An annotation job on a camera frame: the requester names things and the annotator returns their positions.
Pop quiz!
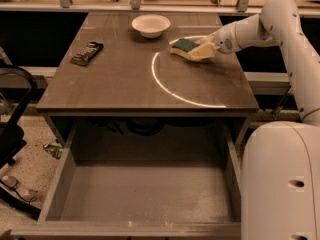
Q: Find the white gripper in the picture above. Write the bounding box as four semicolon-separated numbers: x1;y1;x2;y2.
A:
188;23;241;62

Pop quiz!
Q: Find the green and yellow sponge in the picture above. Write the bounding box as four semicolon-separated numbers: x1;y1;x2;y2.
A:
170;38;202;62

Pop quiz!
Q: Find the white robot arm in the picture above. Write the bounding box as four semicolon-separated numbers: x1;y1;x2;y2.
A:
192;0;320;240

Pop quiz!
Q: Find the black rxbar chocolate wrapper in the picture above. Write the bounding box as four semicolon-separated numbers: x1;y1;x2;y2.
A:
70;42;104;66

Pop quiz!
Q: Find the white bowl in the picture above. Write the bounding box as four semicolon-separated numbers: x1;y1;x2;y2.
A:
131;14;171;38

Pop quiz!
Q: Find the open grey drawer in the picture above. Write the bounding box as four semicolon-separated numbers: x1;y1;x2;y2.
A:
12;119;241;240

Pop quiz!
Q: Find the green crumpled wrapper on floor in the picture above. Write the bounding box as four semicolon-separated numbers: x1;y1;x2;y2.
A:
43;143;63;159

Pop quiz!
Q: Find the black office chair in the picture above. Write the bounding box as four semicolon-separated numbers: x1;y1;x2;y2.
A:
0;50;41;219

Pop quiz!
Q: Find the plastic bottle on floor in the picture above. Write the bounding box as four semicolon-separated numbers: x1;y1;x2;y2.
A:
1;175;37;202

